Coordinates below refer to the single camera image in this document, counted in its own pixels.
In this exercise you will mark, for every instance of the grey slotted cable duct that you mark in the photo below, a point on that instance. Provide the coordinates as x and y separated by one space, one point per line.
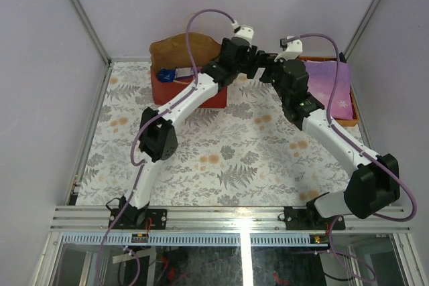
194 239

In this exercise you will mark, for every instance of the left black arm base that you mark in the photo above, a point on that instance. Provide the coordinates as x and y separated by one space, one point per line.
143 219

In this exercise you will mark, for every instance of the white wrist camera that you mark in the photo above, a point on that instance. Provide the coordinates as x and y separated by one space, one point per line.
292 47
244 32

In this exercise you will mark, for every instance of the purple Frozen cloth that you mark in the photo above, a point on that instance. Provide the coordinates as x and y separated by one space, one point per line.
332 88

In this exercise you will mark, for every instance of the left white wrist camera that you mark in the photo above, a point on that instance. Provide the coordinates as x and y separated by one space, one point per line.
244 32

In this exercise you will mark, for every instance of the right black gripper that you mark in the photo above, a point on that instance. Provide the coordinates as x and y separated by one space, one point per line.
265 59

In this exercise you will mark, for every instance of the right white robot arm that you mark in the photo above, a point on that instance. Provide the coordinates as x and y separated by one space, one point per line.
372 177

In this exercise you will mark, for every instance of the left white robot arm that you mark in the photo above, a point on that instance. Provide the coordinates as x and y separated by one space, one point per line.
157 139

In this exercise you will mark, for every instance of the orange wooden tray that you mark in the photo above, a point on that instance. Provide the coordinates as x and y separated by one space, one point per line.
348 120

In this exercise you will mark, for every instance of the blue chips bag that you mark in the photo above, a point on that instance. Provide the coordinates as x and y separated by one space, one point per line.
166 75

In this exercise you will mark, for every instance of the aluminium front rail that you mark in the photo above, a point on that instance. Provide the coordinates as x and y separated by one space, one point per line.
213 219

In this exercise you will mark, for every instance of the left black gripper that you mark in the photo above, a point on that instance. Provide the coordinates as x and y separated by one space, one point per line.
253 63

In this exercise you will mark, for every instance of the purple snack packet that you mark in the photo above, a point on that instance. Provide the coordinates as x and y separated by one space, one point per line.
189 72

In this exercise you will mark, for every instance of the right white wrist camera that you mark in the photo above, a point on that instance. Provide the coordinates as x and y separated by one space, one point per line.
292 47

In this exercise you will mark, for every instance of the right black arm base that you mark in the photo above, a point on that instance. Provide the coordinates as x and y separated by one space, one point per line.
304 219

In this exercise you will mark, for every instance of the red brown paper bag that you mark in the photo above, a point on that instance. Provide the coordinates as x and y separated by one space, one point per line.
183 50

